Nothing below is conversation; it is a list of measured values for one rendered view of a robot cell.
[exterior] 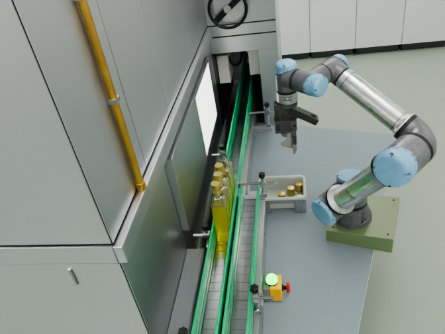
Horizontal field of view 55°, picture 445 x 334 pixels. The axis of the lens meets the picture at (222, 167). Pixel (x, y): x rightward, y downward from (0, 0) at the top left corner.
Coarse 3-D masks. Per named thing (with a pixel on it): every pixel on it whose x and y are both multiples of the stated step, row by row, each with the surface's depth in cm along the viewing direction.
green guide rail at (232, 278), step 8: (240, 192) 184; (240, 200) 180; (240, 208) 178; (240, 216) 180; (240, 224) 176; (240, 232) 175; (232, 248) 158; (232, 256) 155; (232, 264) 152; (232, 272) 151; (232, 280) 152; (232, 288) 150; (232, 296) 149; (224, 312) 136; (224, 320) 134; (224, 328) 132
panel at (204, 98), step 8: (208, 64) 219; (208, 72) 218; (208, 80) 218; (200, 88) 198; (208, 88) 217; (200, 96) 198; (208, 96) 216; (200, 104) 197; (208, 104) 215; (200, 112) 196; (208, 112) 214; (216, 112) 235; (200, 120) 195; (208, 120) 213; (208, 128) 212; (208, 136) 211; (208, 144) 210
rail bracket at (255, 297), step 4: (252, 288) 137; (256, 288) 137; (252, 292) 138; (256, 292) 138; (252, 296) 139; (256, 296) 139; (260, 296) 140; (264, 296) 140; (268, 296) 139; (272, 296) 139; (252, 300) 140; (256, 300) 139; (256, 304) 141; (256, 308) 143; (260, 308) 143; (256, 312) 143; (260, 312) 143; (256, 316) 143
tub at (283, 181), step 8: (272, 176) 210; (280, 176) 209; (288, 176) 208; (296, 176) 208; (304, 176) 206; (272, 184) 212; (280, 184) 211; (288, 184) 211; (304, 184) 202; (272, 192) 211; (296, 192) 209; (304, 192) 197
